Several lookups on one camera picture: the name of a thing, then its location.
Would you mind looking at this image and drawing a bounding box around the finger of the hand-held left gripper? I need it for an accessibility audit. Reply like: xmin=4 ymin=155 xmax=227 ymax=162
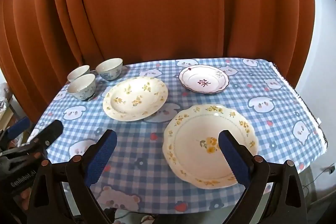
xmin=0 ymin=116 xmax=31 ymax=146
xmin=26 ymin=120 xmax=64 ymax=157

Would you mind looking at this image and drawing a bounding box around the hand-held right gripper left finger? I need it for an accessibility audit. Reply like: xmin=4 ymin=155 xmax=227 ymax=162
xmin=26 ymin=130 xmax=117 ymax=224

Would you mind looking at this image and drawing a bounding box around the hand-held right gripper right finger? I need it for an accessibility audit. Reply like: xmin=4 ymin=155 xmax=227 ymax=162
xmin=218 ymin=130 xmax=308 ymax=224

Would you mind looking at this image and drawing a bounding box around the scalloped yellow floral plate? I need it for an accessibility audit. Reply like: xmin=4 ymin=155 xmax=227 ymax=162
xmin=162 ymin=104 xmax=259 ymax=189

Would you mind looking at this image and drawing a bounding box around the white blue patterned bowl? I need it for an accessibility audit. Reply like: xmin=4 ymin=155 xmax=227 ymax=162
xmin=67 ymin=74 xmax=96 ymax=101
xmin=67 ymin=65 xmax=91 ymax=83
xmin=95 ymin=58 xmax=124 ymax=81

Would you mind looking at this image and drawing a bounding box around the deep yellow floral plate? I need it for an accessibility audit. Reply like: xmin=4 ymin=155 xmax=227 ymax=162
xmin=102 ymin=76 xmax=168 ymax=122

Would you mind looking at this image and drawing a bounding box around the red rimmed white plate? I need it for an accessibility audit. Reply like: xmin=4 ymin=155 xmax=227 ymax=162
xmin=178 ymin=65 xmax=229 ymax=94

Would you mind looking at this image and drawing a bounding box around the white plastic bag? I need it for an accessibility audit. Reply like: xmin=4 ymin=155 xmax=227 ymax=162
xmin=0 ymin=82 xmax=13 ymax=110

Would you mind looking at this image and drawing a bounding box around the blue checkered bear tablecloth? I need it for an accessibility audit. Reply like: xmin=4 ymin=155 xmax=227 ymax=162
xmin=26 ymin=57 xmax=328 ymax=224

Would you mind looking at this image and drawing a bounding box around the orange curtain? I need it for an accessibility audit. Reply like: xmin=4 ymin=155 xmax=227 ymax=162
xmin=0 ymin=0 xmax=315 ymax=122

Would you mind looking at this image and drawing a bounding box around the black cable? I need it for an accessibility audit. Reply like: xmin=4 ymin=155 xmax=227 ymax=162
xmin=315 ymin=164 xmax=335 ymax=175

